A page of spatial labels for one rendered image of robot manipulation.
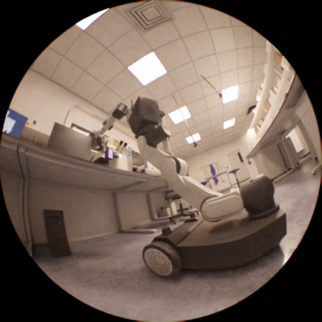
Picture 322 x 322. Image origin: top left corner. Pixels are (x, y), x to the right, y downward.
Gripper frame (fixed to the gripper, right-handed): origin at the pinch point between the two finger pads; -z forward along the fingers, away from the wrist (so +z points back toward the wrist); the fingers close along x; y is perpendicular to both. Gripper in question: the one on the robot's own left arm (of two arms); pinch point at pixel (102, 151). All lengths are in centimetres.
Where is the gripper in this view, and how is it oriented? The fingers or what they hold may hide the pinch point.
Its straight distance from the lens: 142.9
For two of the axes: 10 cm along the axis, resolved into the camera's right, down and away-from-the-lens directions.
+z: -3.1, -9.4, 1.8
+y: -4.2, -0.4, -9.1
